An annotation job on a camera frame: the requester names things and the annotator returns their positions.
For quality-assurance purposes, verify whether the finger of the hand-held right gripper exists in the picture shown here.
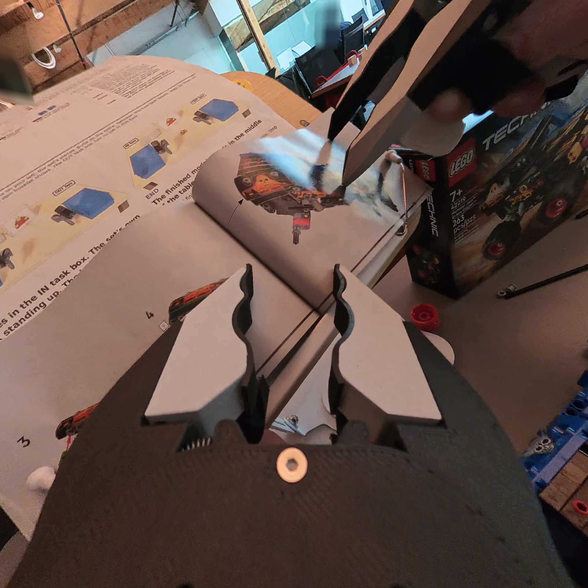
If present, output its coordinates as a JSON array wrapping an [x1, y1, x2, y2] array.
[[329, 0, 451, 140], [342, 0, 492, 184]]

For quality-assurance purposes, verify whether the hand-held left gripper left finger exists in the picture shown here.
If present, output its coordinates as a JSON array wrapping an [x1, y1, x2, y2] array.
[[145, 267, 269, 442]]

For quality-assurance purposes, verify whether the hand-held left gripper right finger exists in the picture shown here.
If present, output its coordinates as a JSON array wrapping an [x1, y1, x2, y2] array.
[[329, 265, 443, 438]]

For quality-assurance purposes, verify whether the blue black brick truck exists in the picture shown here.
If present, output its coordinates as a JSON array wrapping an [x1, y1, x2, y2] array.
[[522, 372, 588, 533]]

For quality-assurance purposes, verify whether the instruction booklet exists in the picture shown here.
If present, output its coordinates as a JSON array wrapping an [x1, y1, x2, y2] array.
[[0, 55, 432, 533]]

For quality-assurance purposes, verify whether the grey desk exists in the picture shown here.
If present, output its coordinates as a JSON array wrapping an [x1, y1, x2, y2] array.
[[368, 212, 588, 588]]

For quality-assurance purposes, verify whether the person's right hand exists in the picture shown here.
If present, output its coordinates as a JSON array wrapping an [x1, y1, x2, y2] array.
[[428, 0, 588, 118]]

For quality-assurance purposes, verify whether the computer monitor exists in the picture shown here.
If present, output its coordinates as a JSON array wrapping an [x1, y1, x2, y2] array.
[[294, 46, 342, 88]]

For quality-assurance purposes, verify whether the large red wheel hub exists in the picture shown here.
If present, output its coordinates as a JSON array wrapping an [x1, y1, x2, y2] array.
[[410, 303, 442, 331]]

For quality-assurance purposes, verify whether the monster truck set box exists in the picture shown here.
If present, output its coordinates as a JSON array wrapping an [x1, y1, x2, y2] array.
[[405, 97, 588, 299]]

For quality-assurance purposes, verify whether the black axle rod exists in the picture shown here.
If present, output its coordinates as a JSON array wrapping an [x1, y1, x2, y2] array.
[[497, 264, 588, 299]]

